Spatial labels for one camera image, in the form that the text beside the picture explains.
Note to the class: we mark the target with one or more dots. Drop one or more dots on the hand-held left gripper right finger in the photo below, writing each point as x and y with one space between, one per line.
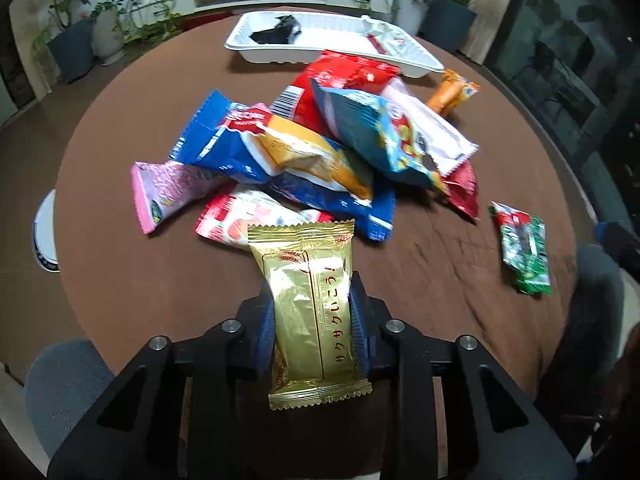
357 320

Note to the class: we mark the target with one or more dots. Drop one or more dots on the white plastic tray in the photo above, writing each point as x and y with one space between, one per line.
325 35

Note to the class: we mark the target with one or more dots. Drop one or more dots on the small orange snack packet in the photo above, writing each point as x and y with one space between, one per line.
450 92

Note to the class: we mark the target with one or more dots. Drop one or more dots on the dark blue planter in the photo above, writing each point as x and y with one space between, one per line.
70 52
447 22

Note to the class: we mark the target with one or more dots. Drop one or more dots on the dark red snack packet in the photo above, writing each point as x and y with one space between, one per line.
465 192

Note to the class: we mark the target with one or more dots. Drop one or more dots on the large blue snack packet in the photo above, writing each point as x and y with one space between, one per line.
215 135

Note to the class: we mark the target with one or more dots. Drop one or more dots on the white snack packet red print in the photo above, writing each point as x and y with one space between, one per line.
387 32

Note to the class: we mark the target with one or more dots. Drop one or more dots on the yellow orange snack packet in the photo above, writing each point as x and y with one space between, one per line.
300 152

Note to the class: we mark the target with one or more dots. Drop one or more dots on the black snack packet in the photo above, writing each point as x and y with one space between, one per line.
277 30

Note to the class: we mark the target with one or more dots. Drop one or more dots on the dark glass window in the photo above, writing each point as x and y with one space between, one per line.
565 60

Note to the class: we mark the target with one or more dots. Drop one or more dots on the small green potted plant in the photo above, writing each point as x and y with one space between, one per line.
107 7

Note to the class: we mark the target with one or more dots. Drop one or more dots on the gold snack packet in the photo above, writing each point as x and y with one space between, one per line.
305 310

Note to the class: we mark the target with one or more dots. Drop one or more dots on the white pink snack packet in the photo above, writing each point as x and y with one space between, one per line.
430 125

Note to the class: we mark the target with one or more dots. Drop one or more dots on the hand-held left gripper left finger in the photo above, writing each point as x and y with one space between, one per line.
265 332

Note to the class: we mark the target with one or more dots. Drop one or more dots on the white round object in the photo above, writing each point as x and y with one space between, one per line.
45 230

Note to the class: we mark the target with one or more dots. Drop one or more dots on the grey chair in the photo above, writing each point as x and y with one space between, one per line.
65 390

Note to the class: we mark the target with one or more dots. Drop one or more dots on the white planter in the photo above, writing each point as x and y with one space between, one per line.
107 37
410 12

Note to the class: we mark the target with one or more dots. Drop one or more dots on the beige curtain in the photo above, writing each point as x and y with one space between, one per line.
500 0

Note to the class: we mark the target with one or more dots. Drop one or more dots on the teal snack packet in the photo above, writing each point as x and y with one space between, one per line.
365 125

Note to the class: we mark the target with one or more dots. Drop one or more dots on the large red snack packet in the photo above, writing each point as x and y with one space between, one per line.
345 67

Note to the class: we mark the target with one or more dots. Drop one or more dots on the green snack packet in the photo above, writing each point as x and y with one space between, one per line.
525 250

